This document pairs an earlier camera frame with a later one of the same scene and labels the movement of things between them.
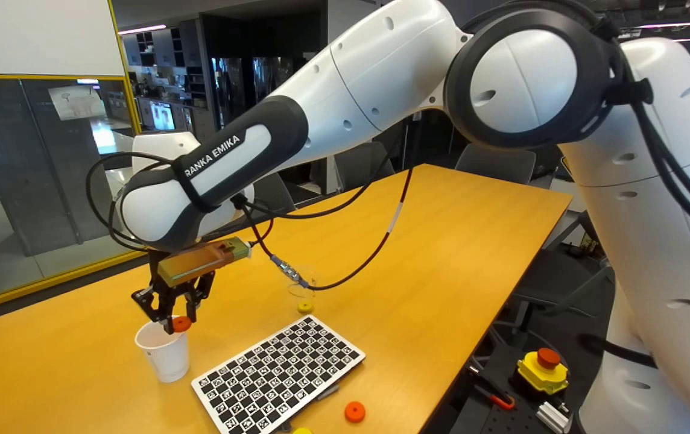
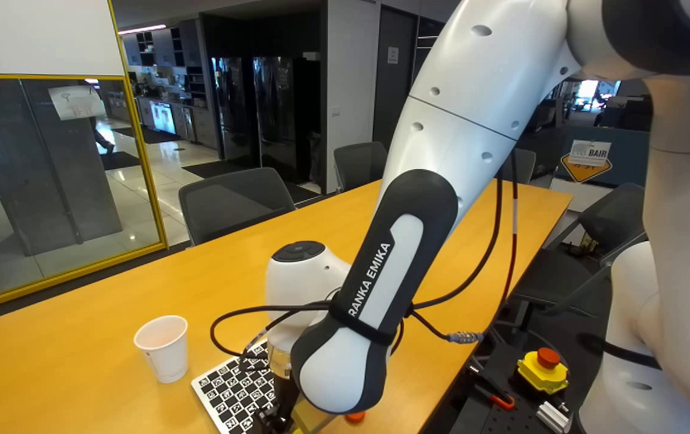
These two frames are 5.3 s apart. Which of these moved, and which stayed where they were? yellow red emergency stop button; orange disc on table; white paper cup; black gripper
Moved: black gripper
Stayed: white paper cup; yellow red emergency stop button; orange disc on table
